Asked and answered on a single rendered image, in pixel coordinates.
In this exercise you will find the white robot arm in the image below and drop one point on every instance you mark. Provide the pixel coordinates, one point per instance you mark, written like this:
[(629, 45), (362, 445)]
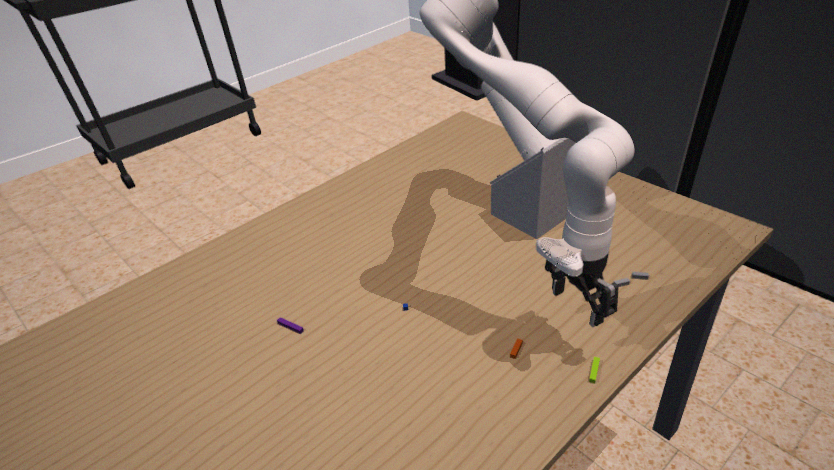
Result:
[(536, 110)]

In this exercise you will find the purple rod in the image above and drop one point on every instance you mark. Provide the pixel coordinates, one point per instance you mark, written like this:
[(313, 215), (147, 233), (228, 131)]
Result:
[(290, 325)]

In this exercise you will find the orange rod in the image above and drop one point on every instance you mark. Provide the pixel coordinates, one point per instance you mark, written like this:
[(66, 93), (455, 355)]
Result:
[(516, 348)]

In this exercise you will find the lime green rod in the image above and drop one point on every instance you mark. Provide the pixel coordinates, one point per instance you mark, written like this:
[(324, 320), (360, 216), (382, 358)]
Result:
[(594, 370)]

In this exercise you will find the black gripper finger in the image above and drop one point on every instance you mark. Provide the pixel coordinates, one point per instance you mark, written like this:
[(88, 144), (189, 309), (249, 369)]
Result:
[(609, 296), (559, 278)]

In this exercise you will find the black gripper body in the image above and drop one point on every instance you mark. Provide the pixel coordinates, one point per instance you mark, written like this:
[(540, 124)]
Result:
[(592, 270)]

